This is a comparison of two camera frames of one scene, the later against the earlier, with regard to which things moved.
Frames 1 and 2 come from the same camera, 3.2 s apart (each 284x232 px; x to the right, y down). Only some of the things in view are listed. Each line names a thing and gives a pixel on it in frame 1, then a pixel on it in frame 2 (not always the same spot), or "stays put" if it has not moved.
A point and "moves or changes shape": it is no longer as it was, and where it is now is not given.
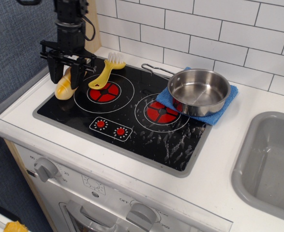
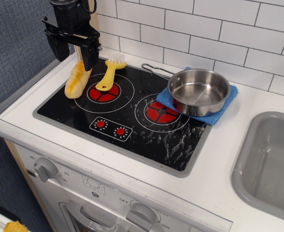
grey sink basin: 265,171 stays put
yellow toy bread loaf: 64,90 moves or changes shape
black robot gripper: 70,25 to 73,24
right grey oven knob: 142,215 stays put
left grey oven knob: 45,168 stays put
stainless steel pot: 195,92 stays put
